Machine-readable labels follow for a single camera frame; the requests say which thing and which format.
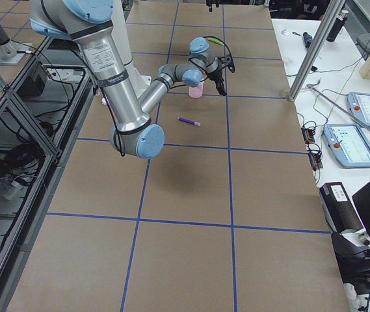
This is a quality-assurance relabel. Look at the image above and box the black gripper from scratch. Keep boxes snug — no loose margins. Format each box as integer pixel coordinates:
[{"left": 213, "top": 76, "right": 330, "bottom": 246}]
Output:
[{"left": 205, "top": 63, "right": 227, "bottom": 96}]

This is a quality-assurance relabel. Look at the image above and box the green marker pen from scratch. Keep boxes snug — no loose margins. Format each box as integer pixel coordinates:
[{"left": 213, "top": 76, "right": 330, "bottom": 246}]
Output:
[{"left": 206, "top": 37, "right": 225, "bottom": 46}]

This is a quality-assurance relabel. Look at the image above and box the purple marker pen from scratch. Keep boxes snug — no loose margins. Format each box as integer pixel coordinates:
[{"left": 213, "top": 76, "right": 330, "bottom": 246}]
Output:
[{"left": 177, "top": 117, "right": 201, "bottom": 127}]

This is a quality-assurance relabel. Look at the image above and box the black water bottle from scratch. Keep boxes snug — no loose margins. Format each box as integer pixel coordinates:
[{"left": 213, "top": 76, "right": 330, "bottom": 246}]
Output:
[{"left": 326, "top": 10, "right": 349, "bottom": 42}]

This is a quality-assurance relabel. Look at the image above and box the near blue teach pendant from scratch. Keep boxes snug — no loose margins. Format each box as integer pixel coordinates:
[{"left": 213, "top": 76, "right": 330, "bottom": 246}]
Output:
[{"left": 323, "top": 124, "right": 370, "bottom": 168}]

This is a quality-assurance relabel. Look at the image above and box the black cardboard box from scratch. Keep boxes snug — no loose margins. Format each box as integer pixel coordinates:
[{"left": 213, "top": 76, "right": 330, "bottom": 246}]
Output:
[{"left": 319, "top": 182, "right": 363, "bottom": 234}]

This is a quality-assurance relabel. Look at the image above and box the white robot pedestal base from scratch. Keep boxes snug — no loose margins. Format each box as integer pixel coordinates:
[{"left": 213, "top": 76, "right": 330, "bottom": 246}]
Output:
[{"left": 105, "top": 1, "right": 151, "bottom": 98}]

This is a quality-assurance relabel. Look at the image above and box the aluminium frame post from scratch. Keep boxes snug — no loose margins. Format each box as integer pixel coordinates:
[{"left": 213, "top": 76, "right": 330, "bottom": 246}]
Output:
[{"left": 287, "top": 0, "right": 345, "bottom": 102}]

